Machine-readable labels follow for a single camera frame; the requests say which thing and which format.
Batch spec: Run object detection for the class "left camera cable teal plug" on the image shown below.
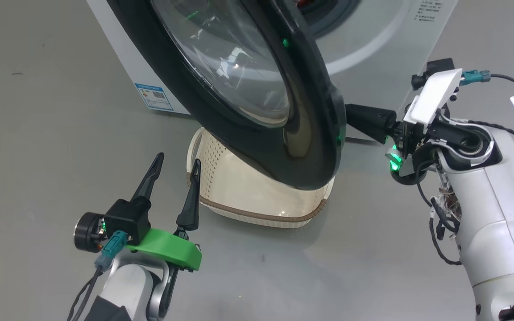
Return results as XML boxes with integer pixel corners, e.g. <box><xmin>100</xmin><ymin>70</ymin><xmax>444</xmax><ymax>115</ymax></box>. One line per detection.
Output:
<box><xmin>67</xmin><ymin>231</ymin><xmax>128</xmax><ymax>321</ymax></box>

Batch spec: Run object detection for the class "cream perforated laundry basket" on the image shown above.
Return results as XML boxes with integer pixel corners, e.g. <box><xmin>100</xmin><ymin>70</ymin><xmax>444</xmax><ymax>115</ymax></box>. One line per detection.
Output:
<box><xmin>187</xmin><ymin>127</ymin><xmax>334</xmax><ymax>229</ymax></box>

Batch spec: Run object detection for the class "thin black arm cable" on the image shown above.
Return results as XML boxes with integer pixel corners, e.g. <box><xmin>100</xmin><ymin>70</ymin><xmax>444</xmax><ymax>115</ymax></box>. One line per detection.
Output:
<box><xmin>416</xmin><ymin>158</ymin><xmax>463</xmax><ymax>266</ymax></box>
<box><xmin>467</xmin><ymin>120</ymin><xmax>514</xmax><ymax>181</ymax></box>

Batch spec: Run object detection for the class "camera cable teal plug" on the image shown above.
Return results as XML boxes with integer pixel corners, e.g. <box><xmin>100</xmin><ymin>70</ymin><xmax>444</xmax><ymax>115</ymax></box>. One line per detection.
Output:
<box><xmin>459</xmin><ymin>69</ymin><xmax>514</xmax><ymax>107</ymax></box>
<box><xmin>67</xmin><ymin>231</ymin><xmax>128</xmax><ymax>321</ymax></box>

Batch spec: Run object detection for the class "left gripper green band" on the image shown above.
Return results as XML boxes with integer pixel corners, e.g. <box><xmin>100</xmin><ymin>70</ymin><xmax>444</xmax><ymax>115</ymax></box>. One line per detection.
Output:
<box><xmin>127</xmin><ymin>152</ymin><xmax>203</xmax><ymax>272</ymax></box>

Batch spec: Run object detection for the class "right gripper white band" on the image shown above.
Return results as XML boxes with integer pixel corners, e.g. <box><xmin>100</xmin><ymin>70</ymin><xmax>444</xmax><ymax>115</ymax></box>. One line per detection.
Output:
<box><xmin>344</xmin><ymin>68</ymin><xmax>463</xmax><ymax>186</ymax></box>

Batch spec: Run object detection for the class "white front-load washing machine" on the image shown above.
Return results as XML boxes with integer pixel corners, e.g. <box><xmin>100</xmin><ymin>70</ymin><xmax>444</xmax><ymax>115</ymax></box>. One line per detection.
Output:
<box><xmin>85</xmin><ymin>0</ymin><xmax>458</xmax><ymax>115</ymax></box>

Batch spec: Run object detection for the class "round black glass washer door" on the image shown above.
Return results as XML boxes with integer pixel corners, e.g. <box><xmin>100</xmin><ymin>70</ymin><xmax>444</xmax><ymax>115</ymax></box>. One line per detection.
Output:
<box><xmin>105</xmin><ymin>0</ymin><xmax>347</xmax><ymax>190</ymax></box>

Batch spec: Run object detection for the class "right camera cable teal plug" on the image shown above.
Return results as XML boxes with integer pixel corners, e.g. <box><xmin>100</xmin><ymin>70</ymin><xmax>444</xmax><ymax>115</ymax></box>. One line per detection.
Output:
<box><xmin>459</xmin><ymin>69</ymin><xmax>514</xmax><ymax>107</ymax></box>

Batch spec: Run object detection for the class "blue white energy label sticker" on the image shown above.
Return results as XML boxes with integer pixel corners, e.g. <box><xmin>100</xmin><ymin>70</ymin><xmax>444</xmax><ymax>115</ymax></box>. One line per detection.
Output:
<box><xmin>134</xmin><ymin>83</ymin><xmax>174</xmax><ymax>111</ymax></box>

